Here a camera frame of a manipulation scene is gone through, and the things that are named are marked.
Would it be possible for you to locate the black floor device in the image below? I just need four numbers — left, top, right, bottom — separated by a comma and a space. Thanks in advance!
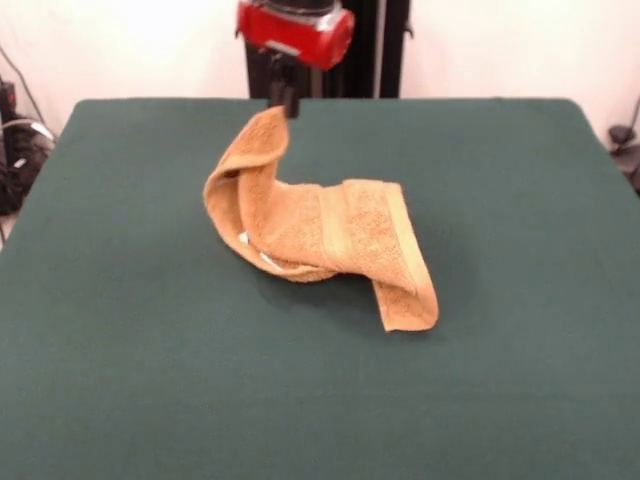
607, 124, 640, 196

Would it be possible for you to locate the black equipment with cables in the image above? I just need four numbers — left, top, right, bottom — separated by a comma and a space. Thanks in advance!
0, 79, 54, 216

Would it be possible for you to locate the orange terry towel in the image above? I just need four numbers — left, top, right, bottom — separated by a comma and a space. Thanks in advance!
202, 105, 440, 334

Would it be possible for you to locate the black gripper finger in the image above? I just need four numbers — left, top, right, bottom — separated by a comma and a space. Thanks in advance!
280, 62, 302, 120
267, 52, 285, 109

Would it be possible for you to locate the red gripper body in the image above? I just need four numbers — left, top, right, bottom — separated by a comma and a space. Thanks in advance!
235, 0, 357, 71

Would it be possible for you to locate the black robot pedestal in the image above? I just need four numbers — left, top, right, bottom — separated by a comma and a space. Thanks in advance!
234, 0, 416, 100

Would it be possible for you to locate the thin black cable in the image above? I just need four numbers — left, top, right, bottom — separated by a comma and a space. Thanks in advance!
0, 43, 49, 131

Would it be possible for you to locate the dark green table cloth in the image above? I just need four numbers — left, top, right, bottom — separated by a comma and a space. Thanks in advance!
0, 97, 640, 480

